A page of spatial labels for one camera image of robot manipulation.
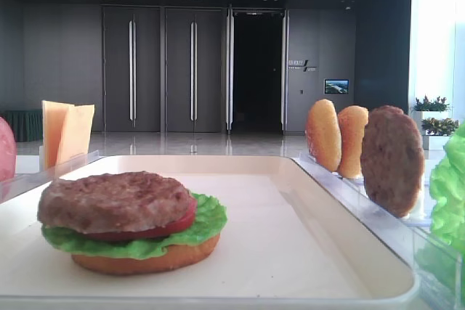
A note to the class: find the orange cheese slice front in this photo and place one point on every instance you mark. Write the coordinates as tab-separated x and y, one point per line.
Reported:
75	133

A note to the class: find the orange cheese slice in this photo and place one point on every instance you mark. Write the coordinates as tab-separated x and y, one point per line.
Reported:
75	133
53	117

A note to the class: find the green lettuce leaf on stack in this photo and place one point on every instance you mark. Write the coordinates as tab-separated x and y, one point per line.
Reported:
210	219

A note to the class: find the red tomato slice on stack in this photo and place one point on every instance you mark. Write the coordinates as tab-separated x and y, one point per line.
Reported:
174	227

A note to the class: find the brown meat patty on stack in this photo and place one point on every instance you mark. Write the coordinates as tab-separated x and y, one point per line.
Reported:
127	202

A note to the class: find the standing brown meat patty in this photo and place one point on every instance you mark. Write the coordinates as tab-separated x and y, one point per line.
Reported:
392	160

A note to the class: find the orange cheese slice rear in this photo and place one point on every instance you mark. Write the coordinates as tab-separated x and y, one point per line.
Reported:
53	117

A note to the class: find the red tomato slice standing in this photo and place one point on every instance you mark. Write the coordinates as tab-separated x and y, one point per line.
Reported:
8	151

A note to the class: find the standing green lettuce leaf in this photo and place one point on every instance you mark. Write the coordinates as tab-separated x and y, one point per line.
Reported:
446	186

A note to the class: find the bun slice far right rear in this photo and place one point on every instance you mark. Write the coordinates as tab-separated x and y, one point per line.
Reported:
323	135

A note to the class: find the bun slice far right front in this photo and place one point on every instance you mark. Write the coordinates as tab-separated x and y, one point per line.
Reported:
352	121

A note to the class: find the cream rectangular tray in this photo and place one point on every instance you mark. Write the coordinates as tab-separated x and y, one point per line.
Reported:
287	244

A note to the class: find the bottom bun slice on tray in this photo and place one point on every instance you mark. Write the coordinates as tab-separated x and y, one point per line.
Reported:
176	257

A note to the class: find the flower planter box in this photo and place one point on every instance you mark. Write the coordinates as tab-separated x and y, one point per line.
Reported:
434	122

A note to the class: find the green draped table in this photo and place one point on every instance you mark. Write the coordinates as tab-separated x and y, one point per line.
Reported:
27	125

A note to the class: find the wall display screen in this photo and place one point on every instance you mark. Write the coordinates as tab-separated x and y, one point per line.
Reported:
336	86

